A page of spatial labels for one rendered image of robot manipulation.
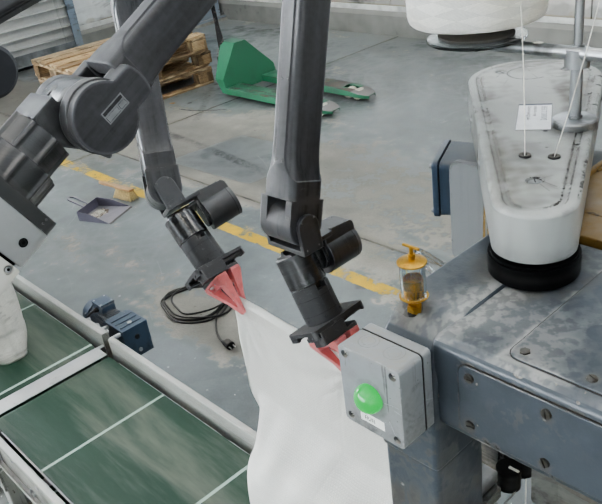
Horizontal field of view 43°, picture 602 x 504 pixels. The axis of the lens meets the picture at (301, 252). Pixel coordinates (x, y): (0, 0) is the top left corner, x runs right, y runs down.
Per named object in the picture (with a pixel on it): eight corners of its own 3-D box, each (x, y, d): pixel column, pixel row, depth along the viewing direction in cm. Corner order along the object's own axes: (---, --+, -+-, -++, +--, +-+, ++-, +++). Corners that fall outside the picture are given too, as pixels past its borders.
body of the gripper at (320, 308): (367, 310, 111) (345, 264, 110) (319, 344, 105) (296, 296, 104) (340, 314, 116) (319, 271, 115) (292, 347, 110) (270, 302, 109)
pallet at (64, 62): (35, 75, 639) (30, 58, 632) (159, 40, 701) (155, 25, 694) (77, 89, 581) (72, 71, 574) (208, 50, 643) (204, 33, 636)
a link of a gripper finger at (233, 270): (264, 298, 128) (232, 253, 129) (231, 318, 124) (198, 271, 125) (250, 313, 133) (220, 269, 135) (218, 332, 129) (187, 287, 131)
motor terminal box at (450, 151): (431, 232, 118) (427, 162, 113) (444, 203, 126) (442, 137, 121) (485, 235, 115) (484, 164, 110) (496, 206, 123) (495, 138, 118)
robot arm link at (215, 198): (146, 192, 135) (150, 182, 127) (201, 160, 139) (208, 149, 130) (183, 249, 136) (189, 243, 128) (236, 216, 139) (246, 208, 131)
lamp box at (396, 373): (346, 417, 76) (336, 343, 71) (376, 394, 78) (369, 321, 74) (405, 451, 71) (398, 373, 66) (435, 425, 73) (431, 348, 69)
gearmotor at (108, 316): (75, 337, 276) (64, 303, 269) (110, 319, 284) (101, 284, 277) (119, 368, 255) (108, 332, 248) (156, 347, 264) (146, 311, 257)
